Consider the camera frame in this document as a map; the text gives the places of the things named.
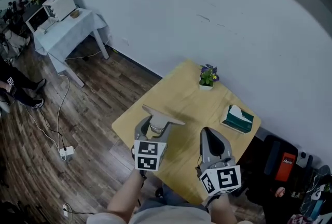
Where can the black baseboard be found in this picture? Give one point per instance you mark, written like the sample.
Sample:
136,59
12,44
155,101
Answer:
135,62

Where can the person's blue grey trousers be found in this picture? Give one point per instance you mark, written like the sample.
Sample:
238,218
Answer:
173,197

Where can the black orange backpack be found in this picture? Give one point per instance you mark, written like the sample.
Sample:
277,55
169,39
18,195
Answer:
285,168

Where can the small wooden bowl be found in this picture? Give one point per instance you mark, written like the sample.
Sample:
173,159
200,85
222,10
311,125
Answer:
75,14

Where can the white microwave oven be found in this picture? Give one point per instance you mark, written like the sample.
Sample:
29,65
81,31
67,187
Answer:
61,5

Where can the person's light shirt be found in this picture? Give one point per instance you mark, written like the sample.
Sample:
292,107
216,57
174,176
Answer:
168,216

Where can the pink white patterned cloth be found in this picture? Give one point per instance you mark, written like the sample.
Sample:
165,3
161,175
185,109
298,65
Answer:
298,219

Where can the small white power adapter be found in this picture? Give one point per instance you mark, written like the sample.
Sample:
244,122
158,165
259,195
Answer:
65,210

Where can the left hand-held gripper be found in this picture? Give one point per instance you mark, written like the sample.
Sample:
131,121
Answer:
149,155

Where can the green tissue box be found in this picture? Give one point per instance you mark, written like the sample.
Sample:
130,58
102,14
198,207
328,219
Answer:
237,120

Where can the person's left forearm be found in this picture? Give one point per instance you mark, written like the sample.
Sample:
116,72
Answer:
122,197

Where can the person's right forearm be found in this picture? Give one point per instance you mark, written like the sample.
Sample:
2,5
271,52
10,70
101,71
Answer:
221,208

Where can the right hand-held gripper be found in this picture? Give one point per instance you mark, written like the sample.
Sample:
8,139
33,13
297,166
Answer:
223,179

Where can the grey small device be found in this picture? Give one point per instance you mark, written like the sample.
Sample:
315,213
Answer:
304,159

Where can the white power strip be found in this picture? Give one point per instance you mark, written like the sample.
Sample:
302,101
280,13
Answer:
66,151

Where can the white tablecloth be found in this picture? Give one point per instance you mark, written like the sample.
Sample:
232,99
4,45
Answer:
64,33

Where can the small pink object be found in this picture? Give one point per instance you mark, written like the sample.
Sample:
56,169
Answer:
280,192

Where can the small potted purple flower plant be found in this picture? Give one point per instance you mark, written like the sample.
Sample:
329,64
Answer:
207,77

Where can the white bag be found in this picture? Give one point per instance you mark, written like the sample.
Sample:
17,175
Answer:
16,40

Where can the black printed skateboard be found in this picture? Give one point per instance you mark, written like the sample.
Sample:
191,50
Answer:
317,186

